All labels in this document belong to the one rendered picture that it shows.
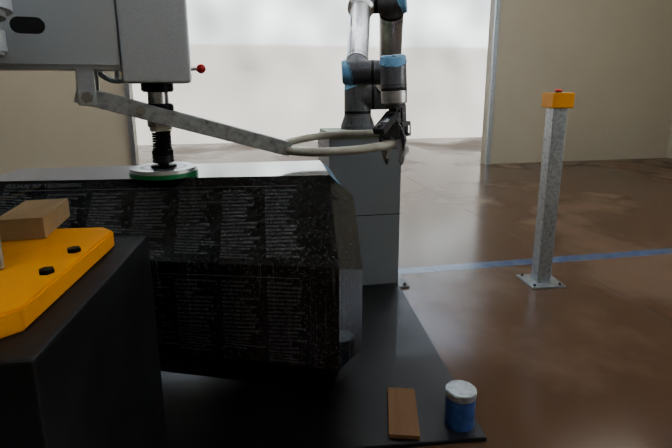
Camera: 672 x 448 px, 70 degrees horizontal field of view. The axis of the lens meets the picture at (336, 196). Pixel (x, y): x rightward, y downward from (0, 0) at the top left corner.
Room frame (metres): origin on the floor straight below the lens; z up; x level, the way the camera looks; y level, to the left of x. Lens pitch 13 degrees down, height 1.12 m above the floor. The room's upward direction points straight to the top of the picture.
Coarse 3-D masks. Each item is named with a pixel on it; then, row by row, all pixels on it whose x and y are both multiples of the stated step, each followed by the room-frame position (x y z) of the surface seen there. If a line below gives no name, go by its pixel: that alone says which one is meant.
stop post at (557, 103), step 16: (544, 96) 2.66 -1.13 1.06; (560, 96) 2.58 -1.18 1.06; (560, 112) 2.60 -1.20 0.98; (544, 128) 2.67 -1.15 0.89; (560, 128) 2.60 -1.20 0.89; (544, 144) 2.66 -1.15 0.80; (560, 144) 2.60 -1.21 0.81; (544, 160) 2.64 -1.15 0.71; (560, 160) 2.60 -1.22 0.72; (544, 176) 2.63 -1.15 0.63; (560, 176) 2.60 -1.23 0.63; (544, 192) 2.61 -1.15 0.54; (544, 208) 2.60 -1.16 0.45; (544, 224) 2.60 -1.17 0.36; (544, 240) 2.60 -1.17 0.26; (544, 256) 2.60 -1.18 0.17; (544, 272) 2.60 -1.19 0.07; (544, 288) 2.54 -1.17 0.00
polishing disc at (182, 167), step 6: (174, 162) 1.70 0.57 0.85; (180, 162) 1.70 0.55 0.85; (186, 162) 1.70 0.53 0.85; (132, 168) 1.57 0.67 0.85; (138, 168) 1.57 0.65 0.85; (144, 168) 1.57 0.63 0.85; (150, 168) 1.57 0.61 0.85; (168, 168) 1.57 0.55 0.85; (174, 168) 1.57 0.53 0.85; (180, 168) 1.57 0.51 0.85; (186, 168) 1.57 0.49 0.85; (192, 168) 1.58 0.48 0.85; (138, 174) 1.51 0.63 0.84; (144, 174) 1.51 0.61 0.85; (150, 174) 1.50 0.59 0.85; (156, 174) 1.50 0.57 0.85; (162, 174) 1.51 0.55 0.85; (168, 174) 1.51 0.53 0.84; (174, 174) 1.52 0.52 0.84
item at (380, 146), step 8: (296, 136) 1.99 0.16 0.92; (304, 136) 2.01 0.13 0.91; (312, 136) 2.03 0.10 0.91; (320, 136) 2.05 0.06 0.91; (328, 136) 2.06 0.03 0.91; (336, 136) 2.06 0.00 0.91; (344, 136) 2.06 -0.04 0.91; (352, 136) 2.06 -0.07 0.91; (360, 136) 2.05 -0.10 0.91; (368, 136) 2.03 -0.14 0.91; (376, 136) 2.01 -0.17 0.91; (368, 144) 1.63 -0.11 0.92; (376, 144) 1.64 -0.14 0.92; (384, 144) 1.65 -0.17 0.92; (392, 144) 1.68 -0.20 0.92; (288, 152) 1.69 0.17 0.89; (296, 152) 1.66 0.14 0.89; (304, 152) 1.64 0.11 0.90; (312, 152) 1.62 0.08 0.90; (320, 152) 1.61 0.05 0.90; (328, 152) 1.61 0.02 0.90; (336, 152) 1.60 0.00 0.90; (344, 152) 1.60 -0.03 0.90; (352, 152) 1.61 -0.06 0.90; (360, 152) 1.61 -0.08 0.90; (368, 152) 1.63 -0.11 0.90
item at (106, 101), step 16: (112, 96) 1.50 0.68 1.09; (128, 112) 1.52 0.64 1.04; (144, 112) 1.53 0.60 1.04; (160, 112) 1.55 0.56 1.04; (176, 112) 1.57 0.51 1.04; (192, 128) 1.59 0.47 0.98; (208, 128) 1.61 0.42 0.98; (224, 128) 1.63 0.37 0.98; (240, 128) 1.76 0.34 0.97; (256, 144) 1.66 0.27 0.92; (272, 144) 1.69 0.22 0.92; (288, 144) 1.71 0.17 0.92
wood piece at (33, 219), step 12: (24, 204) 1.17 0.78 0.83; (36, 204) 1.17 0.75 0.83; (48, 204) 1.17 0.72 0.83; (60, 204) 1.18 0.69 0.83; (0, 216) 1.06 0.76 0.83; (12, 216) 1.06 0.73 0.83; (24, 216) 1.06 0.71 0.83; (36, 216) 1.06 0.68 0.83; (48, 216) 1.09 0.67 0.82; (60, 216) 1.17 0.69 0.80; (0, 228) 1.03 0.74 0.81; (12, 228) 1.04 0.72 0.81; (24, 228) 1.04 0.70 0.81; (36, 228) 1.05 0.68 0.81; (48, 228) 1.08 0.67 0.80; (12, 240) 1.03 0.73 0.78
